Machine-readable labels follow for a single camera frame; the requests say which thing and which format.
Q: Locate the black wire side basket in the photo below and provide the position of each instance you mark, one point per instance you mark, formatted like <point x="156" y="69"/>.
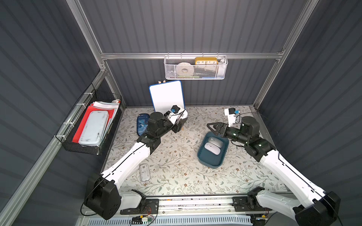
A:
<point x="98" y="98"/>

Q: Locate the white wire wall basket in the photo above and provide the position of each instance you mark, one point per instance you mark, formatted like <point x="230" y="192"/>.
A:
<point x="201" y="72"/>

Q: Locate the yellow clock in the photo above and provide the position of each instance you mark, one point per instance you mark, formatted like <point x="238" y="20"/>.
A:
<point x="206" y="61"/>

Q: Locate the red folder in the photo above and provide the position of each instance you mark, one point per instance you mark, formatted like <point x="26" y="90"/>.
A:
<point x="111" y="112"/>

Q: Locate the white flat case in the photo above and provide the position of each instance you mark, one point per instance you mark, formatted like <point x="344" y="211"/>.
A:
<point x="94" y="128"/>

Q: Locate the blue pencil case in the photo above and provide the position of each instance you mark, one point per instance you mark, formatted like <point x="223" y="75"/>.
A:
<point x="142" y="123"/>

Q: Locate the grey white mouse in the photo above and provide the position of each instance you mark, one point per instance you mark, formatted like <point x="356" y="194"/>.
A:
<point x="215" y="141"/>

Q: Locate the white board with blue frame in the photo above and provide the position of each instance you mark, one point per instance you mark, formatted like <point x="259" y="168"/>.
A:
<point x="165" y="95"/>

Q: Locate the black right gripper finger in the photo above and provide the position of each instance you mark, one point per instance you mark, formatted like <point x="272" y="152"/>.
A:
<point x="216" y="134"/>
<point x="216" y="125"/>

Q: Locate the white tape roll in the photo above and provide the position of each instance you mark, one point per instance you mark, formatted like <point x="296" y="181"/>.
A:
<point x="184" y="69"/>

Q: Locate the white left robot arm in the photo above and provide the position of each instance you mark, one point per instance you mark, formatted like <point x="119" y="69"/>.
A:
<point x="102" y="191"/>

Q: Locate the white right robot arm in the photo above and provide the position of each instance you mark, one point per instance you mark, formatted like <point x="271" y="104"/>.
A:
<point x="312" y="206"/>

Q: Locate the teal storage box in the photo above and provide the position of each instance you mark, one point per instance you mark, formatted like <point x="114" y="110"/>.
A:
<point x="209" y="159"/>

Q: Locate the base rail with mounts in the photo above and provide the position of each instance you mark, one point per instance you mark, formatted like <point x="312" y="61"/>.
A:
<point x="190" y="210"/>

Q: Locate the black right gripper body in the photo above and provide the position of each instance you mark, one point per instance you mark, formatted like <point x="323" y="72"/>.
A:
<point x="222" y="131"/>

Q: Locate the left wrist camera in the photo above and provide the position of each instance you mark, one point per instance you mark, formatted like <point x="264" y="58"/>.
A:
<point x="176" y="114"/>

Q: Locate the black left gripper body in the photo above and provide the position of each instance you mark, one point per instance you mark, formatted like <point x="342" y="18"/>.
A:
<point x="175" y="125"/>

